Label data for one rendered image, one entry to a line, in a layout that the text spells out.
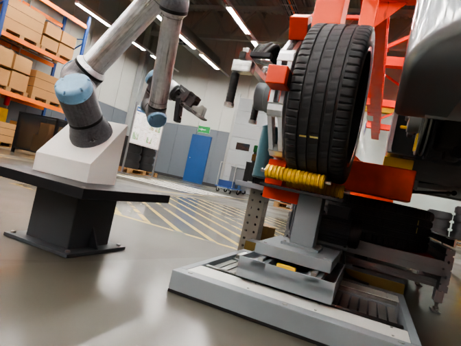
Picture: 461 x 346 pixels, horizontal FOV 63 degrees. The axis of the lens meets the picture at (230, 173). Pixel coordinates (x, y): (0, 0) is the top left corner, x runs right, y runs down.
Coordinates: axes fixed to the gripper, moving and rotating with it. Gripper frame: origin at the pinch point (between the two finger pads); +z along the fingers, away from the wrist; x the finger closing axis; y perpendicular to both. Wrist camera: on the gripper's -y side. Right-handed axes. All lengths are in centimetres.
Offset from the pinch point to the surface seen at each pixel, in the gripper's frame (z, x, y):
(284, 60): 23, -23, 38
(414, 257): 117, 48, 7
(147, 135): -457, 780, -163
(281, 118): 35.5, -21.0, 19.6
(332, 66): 41, -29, 44
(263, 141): 26.3, 12.5, 8.5
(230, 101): 10.6, -12.8, 13.8
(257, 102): 16.6, 0.1, 21.1
